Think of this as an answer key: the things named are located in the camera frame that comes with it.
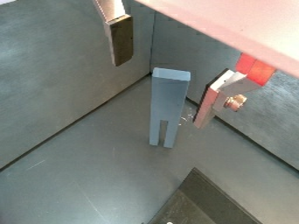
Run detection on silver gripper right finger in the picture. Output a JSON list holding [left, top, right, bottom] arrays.
[[194, 53, 277, 129]]

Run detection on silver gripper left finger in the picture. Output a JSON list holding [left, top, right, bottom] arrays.
[[93, 0, 134, 67]]

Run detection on blue double-square peg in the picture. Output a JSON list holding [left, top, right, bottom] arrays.
[[150, 67, 191, 148]]

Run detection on black curved holder stand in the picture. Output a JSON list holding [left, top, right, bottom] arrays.
[[149, 167, 263, 224]]

